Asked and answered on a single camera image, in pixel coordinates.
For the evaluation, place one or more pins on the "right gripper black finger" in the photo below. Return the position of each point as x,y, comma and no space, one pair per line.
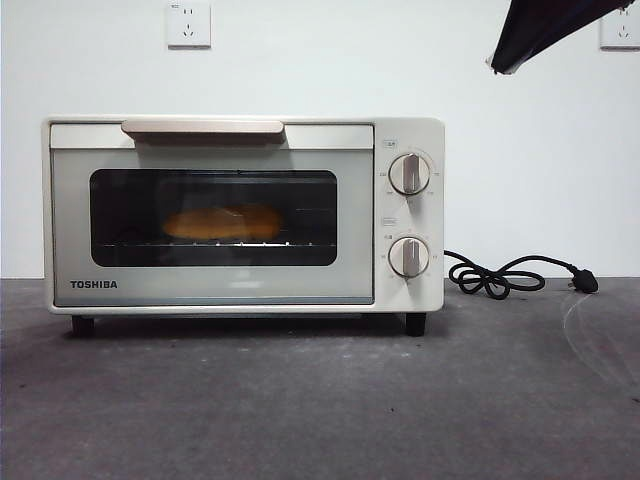
540,30

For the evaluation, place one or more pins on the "yellow corn cob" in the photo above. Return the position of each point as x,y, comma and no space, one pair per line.
220,222

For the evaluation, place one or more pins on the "glass-windowed cream oven door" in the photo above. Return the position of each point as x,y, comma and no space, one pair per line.
220,285

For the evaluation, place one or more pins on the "cream round oven knob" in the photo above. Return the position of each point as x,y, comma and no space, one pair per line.
399,258
400,175

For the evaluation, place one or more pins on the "cream Toshiba toaster oven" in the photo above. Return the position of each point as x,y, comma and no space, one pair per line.
407,220

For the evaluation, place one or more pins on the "black oven foot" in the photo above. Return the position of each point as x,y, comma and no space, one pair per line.
83,325
416,325

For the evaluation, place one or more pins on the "white wall socket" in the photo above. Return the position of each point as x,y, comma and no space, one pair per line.
188,25
622,35

